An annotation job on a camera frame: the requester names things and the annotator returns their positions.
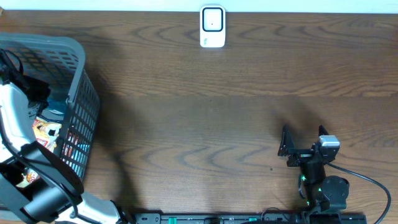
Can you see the blue mouthwash bottle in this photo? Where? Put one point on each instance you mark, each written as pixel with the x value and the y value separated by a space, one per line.
pixel 55 111

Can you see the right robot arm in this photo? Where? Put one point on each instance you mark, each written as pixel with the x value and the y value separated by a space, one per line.
pixel 325 195

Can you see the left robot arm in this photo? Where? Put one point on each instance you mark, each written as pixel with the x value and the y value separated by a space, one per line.
pixel 43 159

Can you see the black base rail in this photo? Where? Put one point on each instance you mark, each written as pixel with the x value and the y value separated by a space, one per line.
pixel 267 218

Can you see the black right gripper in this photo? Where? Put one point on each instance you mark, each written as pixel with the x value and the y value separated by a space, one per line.
pixel 301 155

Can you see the yellow snack bag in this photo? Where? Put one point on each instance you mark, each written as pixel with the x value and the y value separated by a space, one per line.
pixel 46 133

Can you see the white barcode scanner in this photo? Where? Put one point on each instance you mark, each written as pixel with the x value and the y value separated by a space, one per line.
pixel 212 26

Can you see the grey plastic shopping basket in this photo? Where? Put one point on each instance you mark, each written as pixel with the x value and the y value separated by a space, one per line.
pixel 53 60

